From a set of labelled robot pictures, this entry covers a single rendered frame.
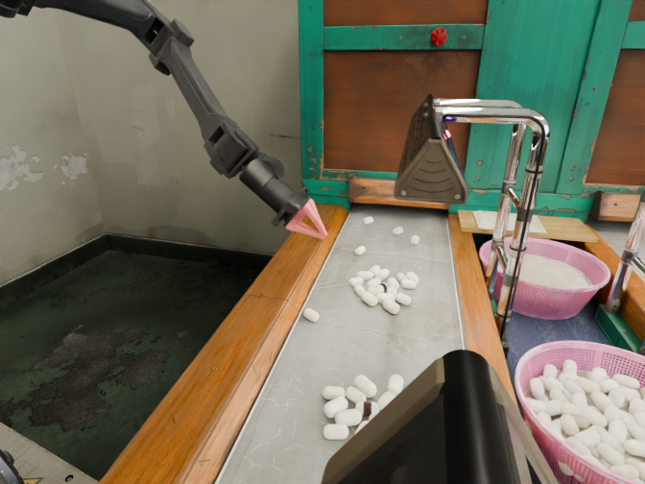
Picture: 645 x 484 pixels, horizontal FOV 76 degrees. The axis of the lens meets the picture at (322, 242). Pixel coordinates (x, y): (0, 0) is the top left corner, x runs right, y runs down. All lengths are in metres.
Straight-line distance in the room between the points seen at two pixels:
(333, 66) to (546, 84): 0.57
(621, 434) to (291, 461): 0.43
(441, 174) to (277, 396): 0.39
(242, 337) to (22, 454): 0.54
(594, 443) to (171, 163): 2.37
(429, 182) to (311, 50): 0.86
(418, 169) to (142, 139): 2.34
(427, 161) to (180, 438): 0.44
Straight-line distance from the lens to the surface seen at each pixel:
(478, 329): 0.76
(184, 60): 1.03
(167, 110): 2.55
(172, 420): 0.60
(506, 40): 1.25
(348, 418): 0.59
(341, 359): 0.70
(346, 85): 1.26
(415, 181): 0.47
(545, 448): 0.66
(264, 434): 0.60
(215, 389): 0.63
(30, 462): 1.06
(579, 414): 0.71
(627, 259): 0.98
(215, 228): 2.59
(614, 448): 0.69
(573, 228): 1.28
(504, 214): 0.88
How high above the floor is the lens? 1.19
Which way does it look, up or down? 24 degrees down
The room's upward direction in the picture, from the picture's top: straight up
